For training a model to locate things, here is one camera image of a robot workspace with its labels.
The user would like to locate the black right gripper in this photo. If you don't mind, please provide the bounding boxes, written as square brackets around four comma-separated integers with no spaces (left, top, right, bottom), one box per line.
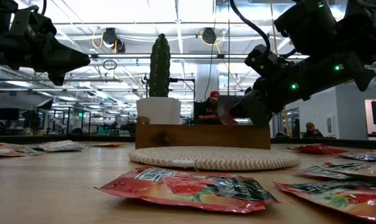
[230,58,329,127]

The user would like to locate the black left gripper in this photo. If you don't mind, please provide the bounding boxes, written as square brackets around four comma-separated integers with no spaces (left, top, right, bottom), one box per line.
[0,17,91,85]

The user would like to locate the person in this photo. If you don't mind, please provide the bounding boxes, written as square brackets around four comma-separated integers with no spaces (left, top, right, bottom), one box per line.
[197,90,222,125]
[302,121,325,139]

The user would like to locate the wooden compartment box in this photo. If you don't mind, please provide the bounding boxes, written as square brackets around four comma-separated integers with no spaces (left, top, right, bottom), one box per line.
[134,116,271,150]

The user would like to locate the round woven placemat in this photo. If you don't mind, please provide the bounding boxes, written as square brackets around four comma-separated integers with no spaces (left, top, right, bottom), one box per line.
[128,146,301,172]

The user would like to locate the black desk monitor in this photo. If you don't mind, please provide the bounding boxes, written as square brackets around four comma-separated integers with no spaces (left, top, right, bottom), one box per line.
[0,107,20,121]

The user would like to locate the green cactus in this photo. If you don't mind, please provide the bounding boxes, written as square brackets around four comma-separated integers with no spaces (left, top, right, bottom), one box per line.
[148,33,171,98]

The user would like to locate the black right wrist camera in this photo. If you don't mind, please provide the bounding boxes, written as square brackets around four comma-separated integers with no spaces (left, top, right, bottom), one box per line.
[244,44,290,78]

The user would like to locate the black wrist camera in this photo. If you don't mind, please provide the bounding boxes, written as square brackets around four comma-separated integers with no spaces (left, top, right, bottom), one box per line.
[244,44,290,78]
[9,4,57,40]

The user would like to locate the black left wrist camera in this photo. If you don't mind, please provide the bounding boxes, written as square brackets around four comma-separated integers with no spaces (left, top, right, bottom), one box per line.
[9,4,57,40]

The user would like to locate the black ceiling cable reel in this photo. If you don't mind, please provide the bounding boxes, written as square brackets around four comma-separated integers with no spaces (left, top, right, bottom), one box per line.
[101,27,126,54]
[201,27,218,45]

